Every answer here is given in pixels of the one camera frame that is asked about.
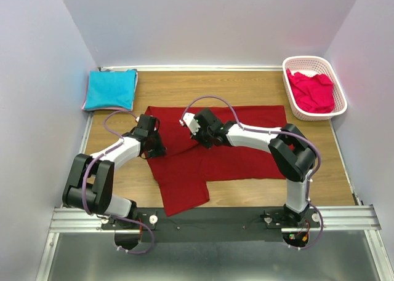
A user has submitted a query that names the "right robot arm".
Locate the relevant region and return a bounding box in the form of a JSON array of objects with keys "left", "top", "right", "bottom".
[{"left": 181, "top": 108, "right": 317, "bottom": 227}]

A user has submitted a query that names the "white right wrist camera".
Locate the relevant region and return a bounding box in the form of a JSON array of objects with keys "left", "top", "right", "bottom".
[{"left": 179, "top": 113, "right": 201, "bottom": 135}]

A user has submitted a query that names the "pink plastic laundry basket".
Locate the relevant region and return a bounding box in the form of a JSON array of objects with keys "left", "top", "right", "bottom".
[{"left": 282, "top": 55, "right": 348, "bottom": 121}]

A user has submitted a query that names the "magenta t-shirt in basket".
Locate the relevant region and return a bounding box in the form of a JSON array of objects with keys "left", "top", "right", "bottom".
[{"left": 286, "top": 69, "right": 335, "bottom": 114}]

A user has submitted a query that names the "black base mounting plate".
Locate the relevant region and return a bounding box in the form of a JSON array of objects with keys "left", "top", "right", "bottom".
[{"left": 101, "top": 206, "right": 321, "bottom": 244}]

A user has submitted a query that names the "folded cyan t-shirt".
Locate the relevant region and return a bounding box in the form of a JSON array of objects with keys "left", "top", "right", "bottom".
[{"left": 85, "top": 69, "right": 138, "bottom": 100}]

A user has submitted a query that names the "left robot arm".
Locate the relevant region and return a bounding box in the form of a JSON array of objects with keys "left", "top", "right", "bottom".
[{"left": 62, "top": 114, "right": 166, "bottom": 229}]

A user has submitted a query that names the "dark red t-shirt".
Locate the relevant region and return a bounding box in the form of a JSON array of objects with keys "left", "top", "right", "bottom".
[{"left": 145, "top": 106, "right": 283, "bottom": 216}]

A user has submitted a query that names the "front aluminium rail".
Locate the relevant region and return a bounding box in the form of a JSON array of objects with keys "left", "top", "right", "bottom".
[{"left": 49, "top": 205, "right": 381, "bottom": 233}]

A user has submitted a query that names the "aluminium table edge rail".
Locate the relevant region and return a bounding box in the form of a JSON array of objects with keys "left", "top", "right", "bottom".
[{"left": 98, "top": 65, "right": 282, "bottom": 72}]

